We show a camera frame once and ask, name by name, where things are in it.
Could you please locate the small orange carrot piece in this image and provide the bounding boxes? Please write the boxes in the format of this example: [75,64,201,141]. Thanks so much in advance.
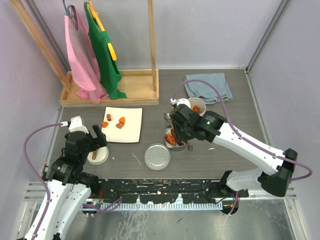
[102,121,108,128]

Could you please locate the round metal tin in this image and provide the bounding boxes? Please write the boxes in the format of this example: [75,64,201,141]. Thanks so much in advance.
[163,127,187,152]

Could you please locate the white square plate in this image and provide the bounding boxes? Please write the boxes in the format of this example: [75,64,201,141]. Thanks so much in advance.
[101,107,143,143]

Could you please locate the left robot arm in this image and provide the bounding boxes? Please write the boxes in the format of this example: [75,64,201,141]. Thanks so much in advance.
[23,116,109,240]

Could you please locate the yellow hanger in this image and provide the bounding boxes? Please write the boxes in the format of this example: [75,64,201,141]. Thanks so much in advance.
[89,0,117,61]

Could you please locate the green apron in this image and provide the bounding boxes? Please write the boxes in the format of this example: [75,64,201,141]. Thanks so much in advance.
[83,1,127,100]

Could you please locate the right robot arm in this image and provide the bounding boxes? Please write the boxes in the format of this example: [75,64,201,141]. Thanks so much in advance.
[168,98,298,197]

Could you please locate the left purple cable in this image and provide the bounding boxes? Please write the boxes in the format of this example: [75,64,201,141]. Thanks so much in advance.
[22,121,70,240]

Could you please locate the white lid brown handle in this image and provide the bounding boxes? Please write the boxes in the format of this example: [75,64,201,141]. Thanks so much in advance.
[87,146,109,165]

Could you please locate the striped bacon roll piece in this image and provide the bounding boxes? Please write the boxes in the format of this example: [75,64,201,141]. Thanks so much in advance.
[106,114,112,121]

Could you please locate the brown fried piece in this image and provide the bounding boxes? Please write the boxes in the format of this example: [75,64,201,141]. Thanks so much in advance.
[170,128,176,138]

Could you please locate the orange fried chicken piece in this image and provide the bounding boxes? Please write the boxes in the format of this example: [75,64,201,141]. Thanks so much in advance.
[164,134,177,146]

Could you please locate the wooden clothes rack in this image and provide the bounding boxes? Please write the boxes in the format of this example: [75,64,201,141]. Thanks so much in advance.
[9,0,159,107]

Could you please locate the pink apron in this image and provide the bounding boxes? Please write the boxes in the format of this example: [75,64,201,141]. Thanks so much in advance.
[64,8,109,104]

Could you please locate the metal tongs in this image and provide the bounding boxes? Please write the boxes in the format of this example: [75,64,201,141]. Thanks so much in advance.
[163,112,193,152]

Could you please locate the orange striped sushi piece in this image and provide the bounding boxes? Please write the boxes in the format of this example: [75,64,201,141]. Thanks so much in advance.
[116,122,125,129]

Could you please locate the blue cloth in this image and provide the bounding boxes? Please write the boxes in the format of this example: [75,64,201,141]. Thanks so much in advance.
[184,73,233,105]

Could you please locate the white cylindrical container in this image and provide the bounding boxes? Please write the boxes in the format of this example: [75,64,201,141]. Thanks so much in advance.
[188,97,207,116]

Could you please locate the round metal tin lid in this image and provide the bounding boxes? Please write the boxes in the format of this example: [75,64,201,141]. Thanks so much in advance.
[143,143,172,171]

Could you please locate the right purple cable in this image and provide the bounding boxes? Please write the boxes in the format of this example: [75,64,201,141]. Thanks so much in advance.
[172,79,313,181]

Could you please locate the purple cable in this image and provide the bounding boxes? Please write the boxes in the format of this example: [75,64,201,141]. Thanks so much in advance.
[22,121,70,240]
[172,79,313,181]

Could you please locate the orange shrimp piece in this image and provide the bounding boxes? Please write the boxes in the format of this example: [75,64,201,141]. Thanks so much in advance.
[192,106,200,113]

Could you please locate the grey hanger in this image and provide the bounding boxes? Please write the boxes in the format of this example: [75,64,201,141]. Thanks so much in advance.
[62,0,79,31]

